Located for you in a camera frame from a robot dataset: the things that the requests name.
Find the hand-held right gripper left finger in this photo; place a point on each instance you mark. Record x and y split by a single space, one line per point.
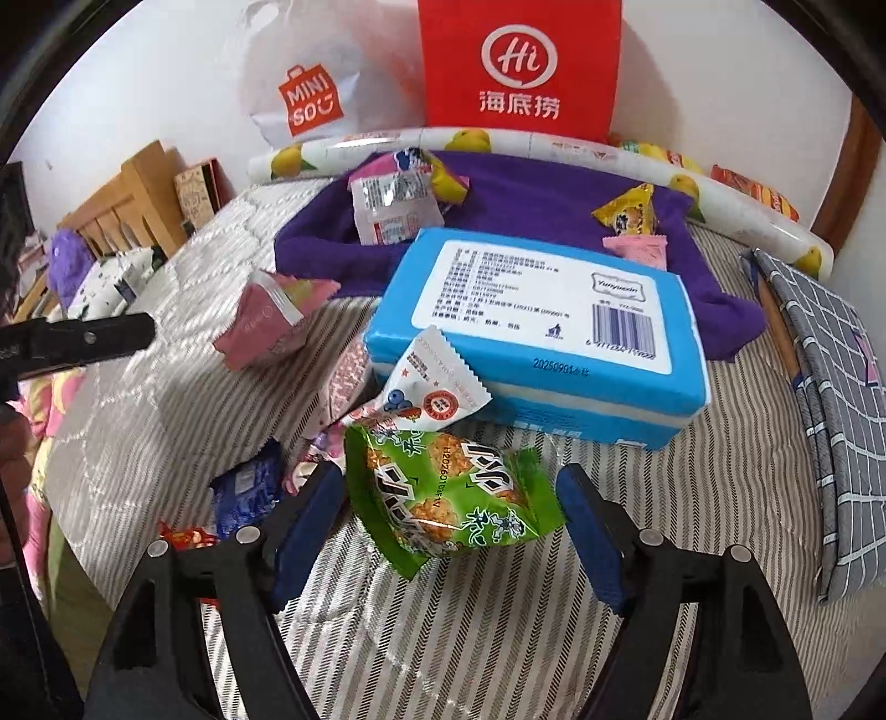
308 540

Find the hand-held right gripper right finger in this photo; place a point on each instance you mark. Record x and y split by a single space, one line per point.
595 540

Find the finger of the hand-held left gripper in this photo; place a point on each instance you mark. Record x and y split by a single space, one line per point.
83 343

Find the blue snack packet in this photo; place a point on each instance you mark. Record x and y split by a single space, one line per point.
246 491

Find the red snack packet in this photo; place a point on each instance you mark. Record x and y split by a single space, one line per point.
190 536

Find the green snack packet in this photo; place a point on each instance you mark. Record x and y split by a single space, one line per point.
450 498

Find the dusky pink snack packet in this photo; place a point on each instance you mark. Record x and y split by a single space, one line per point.
266 325

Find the white blueberry print snack packet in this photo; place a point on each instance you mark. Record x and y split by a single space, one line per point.
432 381

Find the small pale pink snack packet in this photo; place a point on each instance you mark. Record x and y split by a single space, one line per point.
637 250

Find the clear white snack packet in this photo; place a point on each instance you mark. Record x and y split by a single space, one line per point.
391 211

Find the purple cloth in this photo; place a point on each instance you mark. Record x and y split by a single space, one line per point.
526 201

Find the pink yellow snack packet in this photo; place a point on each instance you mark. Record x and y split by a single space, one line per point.
443 176

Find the person's left hand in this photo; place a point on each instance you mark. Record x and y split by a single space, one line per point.
12 484

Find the pink printed blanket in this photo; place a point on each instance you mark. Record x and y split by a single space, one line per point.
48 401

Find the white pillow with black print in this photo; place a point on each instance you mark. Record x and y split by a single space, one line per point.
114 280

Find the striped quilted table cover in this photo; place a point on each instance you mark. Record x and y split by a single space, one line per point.
173 415

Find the wooden headboard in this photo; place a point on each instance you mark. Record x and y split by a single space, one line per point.
124 208

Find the patterned box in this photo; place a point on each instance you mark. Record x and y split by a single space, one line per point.
201 194

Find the blue tissue pack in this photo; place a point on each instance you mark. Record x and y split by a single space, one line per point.
526 304

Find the grey checked folded cloth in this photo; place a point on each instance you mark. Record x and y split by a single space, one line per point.
837 415

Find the brown wooden board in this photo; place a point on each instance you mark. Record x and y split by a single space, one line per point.
779 325

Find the white plastic shopping bag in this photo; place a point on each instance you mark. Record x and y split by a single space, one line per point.
325 62

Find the orange snack bag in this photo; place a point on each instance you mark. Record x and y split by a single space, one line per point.
754 190

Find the yellow green snack bag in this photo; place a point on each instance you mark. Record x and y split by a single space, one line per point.
657 156

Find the fruit print paper roll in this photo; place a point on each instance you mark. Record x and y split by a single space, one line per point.
554 149

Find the red paper bag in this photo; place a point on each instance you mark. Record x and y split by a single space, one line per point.
519 69

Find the brown wooden door frame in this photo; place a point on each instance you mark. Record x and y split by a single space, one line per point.
848 180

